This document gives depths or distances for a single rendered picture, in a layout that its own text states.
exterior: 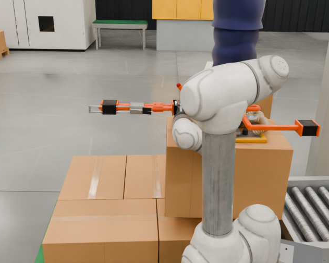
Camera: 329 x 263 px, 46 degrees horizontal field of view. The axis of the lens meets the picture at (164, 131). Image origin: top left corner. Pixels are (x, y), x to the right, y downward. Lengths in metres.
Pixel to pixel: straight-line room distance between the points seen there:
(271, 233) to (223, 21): 0.93
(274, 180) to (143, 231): 0.74
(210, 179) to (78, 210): 1.29
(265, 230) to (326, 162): 2.10
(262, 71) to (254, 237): 0.60
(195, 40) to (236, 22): 7.58
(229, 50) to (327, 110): 1.60
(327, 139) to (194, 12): 6.34
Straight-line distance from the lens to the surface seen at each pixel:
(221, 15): 1.82
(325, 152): 3.43
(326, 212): 2.49
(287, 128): 1.81
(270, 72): 1.12
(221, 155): 1.14
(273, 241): 1.47
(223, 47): 1.84
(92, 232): 2.17
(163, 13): 9.20
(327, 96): 3.25
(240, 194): 1.99
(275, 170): 1.96
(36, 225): 3.24
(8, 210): 3.48
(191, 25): 9.30
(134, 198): 2.42
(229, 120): 1.07
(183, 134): 1.57
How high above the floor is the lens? 1.85
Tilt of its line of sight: 23 degrees down
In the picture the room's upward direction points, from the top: 1 degrees clockwise
